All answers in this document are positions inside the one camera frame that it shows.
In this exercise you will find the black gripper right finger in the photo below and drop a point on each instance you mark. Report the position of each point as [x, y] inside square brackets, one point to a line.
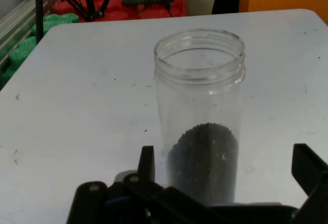
[315, 183]

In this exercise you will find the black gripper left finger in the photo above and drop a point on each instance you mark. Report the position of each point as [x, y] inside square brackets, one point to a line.
[143, 201]

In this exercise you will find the clear plastic jar with seeds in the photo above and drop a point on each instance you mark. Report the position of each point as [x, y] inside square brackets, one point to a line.
[200, 93]

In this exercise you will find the green foam block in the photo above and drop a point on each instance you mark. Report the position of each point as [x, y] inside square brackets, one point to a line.
[23, 52]

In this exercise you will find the black tripod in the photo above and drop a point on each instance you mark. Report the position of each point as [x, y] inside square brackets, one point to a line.
[88, 1]

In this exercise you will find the aluminium rail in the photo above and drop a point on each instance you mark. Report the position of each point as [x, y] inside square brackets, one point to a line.
[15, 26]

